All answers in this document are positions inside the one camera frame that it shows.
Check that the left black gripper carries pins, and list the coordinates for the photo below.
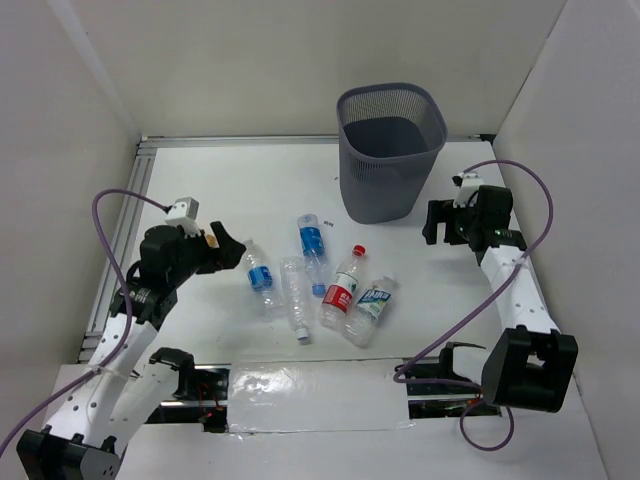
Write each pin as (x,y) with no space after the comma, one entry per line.
(206,251)

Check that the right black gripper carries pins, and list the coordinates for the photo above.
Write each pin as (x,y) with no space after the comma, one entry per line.
(442,211)

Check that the blue label bottle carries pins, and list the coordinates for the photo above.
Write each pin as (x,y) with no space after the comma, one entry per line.
(314,253)
(261,281)

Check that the red label bottle red cap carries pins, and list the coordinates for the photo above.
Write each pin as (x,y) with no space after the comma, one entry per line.
(342,289)

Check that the green label plastic bottle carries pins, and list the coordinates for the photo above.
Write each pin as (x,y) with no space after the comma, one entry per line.
(361,323)

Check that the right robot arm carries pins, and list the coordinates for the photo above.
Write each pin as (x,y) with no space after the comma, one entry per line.
(531,364)

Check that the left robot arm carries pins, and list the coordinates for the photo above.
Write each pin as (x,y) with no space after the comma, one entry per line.
(88,435)

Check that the grey mesh waste bin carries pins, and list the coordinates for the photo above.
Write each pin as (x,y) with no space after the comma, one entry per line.
(389,138)

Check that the clear crushed bottle blue cap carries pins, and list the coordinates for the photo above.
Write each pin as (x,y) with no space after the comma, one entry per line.
(296,299)

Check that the white front cover panel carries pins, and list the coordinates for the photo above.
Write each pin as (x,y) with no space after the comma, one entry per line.
(322,396)

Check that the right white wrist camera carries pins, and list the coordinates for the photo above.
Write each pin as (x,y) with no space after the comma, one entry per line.
(468,184)

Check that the aluminium frame rail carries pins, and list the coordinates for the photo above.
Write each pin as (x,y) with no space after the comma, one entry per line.
(258,187)

